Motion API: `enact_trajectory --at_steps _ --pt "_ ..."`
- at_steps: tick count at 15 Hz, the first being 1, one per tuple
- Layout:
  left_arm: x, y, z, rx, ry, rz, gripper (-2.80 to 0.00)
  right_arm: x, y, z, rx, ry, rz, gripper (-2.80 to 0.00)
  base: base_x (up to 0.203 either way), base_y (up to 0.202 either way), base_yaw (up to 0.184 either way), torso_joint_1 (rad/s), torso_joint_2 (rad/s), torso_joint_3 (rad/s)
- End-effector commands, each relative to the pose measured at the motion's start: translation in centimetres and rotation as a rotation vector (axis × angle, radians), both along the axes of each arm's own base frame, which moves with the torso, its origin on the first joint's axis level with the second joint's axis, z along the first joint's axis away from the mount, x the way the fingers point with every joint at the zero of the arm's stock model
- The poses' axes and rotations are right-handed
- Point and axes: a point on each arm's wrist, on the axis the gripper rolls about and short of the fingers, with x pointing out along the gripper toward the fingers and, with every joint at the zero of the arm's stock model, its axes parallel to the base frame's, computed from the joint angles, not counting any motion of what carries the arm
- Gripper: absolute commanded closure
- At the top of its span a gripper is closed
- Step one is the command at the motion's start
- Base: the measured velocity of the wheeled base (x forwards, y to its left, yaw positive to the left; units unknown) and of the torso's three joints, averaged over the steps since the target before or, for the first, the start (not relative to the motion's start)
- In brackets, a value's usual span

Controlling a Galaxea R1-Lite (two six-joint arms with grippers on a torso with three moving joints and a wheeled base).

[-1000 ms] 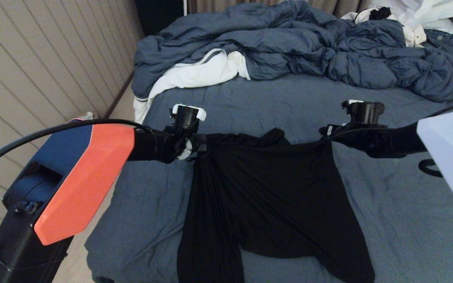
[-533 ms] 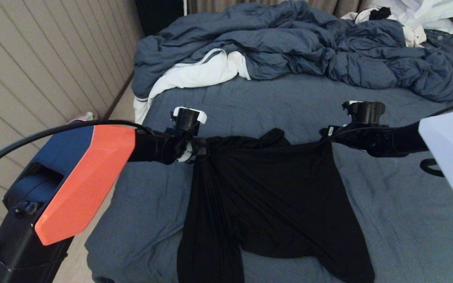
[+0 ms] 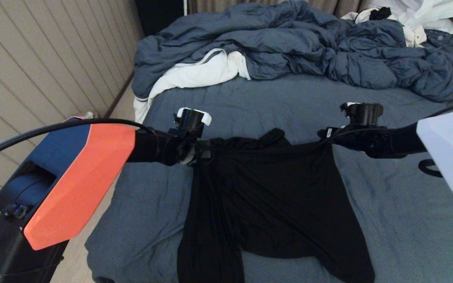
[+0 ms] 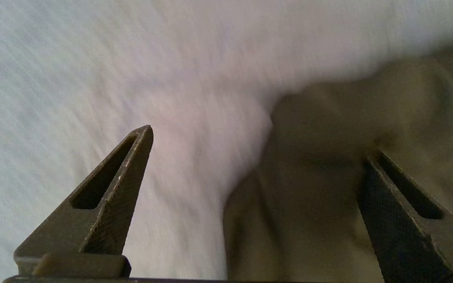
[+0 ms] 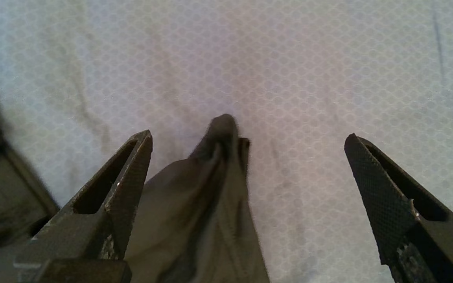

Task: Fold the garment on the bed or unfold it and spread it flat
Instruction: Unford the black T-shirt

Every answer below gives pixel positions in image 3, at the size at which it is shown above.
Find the white duvet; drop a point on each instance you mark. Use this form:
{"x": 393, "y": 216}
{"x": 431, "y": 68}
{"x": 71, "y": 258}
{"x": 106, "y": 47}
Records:
{"x": 195, "y": 74}

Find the small black fabric item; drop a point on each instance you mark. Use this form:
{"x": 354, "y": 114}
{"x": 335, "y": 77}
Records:
{"x": 379, "y": 14}

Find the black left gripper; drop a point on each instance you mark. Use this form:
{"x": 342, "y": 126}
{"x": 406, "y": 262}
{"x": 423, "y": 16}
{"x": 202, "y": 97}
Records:
{"x": 197, "y": 151}

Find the beige curtain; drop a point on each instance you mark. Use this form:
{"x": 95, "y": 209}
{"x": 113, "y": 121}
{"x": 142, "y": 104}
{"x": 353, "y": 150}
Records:
{"x": 210, "y": 6}

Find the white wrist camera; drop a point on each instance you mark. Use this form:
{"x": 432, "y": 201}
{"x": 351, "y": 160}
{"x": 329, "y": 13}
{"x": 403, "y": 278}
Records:
{"x": 195, "y": 116}
{"x": 348, "y": 106}

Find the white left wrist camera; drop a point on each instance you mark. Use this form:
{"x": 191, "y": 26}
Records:
{"x": 195, "y": 116}

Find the black tall furniture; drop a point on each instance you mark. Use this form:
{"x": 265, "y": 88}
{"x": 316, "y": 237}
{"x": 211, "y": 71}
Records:
{"x": 159, "y": 13}

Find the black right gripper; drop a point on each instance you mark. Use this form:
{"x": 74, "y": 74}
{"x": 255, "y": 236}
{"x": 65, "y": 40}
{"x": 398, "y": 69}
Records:
{"x": 338, "y": 137}

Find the crumpled blue duvet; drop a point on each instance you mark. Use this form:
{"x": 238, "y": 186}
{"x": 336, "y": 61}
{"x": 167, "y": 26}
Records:
{"x": 289, "y": 39}

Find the white crumpled shirt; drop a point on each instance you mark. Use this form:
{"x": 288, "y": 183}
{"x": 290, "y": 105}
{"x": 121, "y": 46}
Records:
{"x": 427, "y": 11}

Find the black t-shirt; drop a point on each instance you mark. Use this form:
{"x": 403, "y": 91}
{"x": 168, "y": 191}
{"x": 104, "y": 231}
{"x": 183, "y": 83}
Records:
{"x": 269, "y": 196}

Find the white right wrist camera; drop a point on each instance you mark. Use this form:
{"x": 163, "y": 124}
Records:
{"x": 348, "y": 106}

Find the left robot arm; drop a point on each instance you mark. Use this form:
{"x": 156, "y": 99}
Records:
{"x": 73, "y": 177}

